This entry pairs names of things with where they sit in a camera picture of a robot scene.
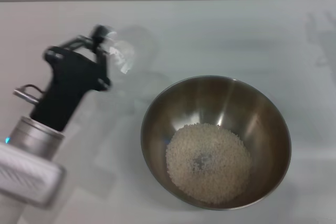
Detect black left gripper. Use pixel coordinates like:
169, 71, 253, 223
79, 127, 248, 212
29, 24, 113, 133

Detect clear plastic measuring cup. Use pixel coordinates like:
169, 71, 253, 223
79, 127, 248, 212
104, 25, 170, 105

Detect stainless steel mixing bowl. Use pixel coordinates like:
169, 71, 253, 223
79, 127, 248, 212
140, 76, 292, 205

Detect white rice grains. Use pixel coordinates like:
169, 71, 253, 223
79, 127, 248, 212
165, 123, 253, 198

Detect grey left gripper cable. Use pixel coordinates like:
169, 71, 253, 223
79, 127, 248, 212
13, 84, 47, 106

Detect white ribbed wrist camera box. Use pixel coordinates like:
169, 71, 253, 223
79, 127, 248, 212
0, 143, 67, 209

